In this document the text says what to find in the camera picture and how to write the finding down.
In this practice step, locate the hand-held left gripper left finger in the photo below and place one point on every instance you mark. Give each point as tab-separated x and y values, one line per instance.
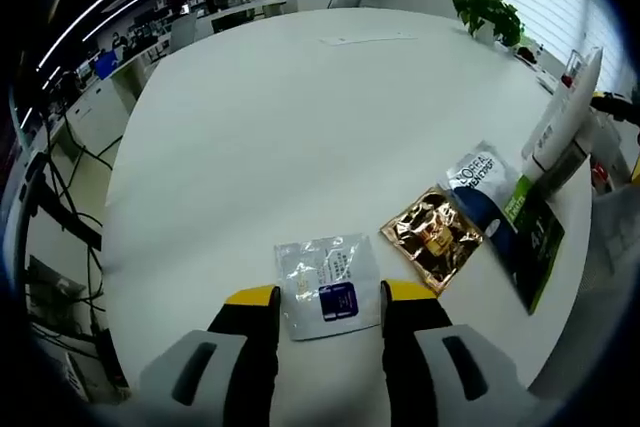
240	357

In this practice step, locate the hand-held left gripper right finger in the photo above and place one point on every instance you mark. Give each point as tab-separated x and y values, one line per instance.
420	362

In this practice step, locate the white skincare tube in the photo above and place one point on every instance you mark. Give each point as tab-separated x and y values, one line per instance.
560	122

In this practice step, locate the gold foil skincare sachet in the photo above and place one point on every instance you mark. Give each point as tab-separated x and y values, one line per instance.
430	237

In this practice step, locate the white skincare sachet blue label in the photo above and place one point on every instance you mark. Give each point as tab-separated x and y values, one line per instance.
330	267

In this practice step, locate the green dark face mask pouch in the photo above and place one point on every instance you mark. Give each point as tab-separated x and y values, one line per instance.
500	217

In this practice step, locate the dark red pouch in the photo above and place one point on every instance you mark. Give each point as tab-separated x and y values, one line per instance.
525	53

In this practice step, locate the black power strip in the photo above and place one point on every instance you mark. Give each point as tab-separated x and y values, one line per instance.
111	357

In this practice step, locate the potted green plant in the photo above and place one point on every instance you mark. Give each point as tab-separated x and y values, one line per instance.
487	9

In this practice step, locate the black tripod stand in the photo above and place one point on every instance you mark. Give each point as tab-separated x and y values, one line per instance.
75	227

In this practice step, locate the white swivel chair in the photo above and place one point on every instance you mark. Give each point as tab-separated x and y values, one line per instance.
184	32

